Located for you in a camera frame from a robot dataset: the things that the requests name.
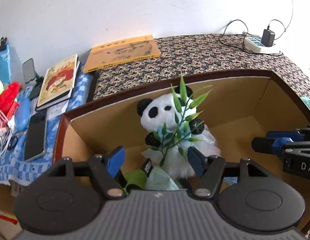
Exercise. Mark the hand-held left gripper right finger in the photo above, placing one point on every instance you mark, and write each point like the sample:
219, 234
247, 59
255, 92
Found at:
196, 161

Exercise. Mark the grey phone on holder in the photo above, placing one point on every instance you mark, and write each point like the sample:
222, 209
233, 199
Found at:
28, 71

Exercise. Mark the blue oval case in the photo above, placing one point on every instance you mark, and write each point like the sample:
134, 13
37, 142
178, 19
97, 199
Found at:
22, 115

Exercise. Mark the yellow book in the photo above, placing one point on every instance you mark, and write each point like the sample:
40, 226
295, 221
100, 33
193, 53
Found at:
120, 52

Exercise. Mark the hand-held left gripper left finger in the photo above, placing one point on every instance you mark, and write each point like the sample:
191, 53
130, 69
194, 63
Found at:
117, 161

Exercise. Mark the blue pouch with black clip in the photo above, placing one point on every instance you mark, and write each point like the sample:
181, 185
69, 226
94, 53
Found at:
2, 62

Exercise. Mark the comic book with red figure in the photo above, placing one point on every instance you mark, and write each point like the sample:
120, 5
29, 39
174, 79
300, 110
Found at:
57, 80

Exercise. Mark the green plush toy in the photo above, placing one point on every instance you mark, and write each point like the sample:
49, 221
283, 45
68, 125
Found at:
135, 180

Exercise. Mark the brown cardboard box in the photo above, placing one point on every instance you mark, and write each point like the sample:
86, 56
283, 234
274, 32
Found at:
245, 100

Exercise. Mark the floral patterned cloth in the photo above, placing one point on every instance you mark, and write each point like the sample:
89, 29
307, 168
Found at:
195, 55

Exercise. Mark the blue checked cloth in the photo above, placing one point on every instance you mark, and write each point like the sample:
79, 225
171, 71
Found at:
51, 135

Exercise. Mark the white paper sheet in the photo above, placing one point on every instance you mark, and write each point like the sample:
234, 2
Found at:
56, 110

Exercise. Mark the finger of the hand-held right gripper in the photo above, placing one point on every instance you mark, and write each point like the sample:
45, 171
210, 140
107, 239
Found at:
262, 145
282, 135

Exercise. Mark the red plush toy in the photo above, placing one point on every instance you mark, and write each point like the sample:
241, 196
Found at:
8, 95

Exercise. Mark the black smartphone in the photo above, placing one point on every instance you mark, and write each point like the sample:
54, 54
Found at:
35, 135

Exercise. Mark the black charger adapter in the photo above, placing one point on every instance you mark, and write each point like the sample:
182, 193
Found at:
268, 38

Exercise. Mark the white power strip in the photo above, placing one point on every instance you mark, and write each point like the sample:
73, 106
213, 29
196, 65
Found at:
252, 43

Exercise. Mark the panda plush with bamboo leaves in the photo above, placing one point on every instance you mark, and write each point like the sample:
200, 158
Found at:
160, 120

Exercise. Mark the black scissors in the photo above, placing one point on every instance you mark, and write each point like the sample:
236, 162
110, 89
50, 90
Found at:
15, 142

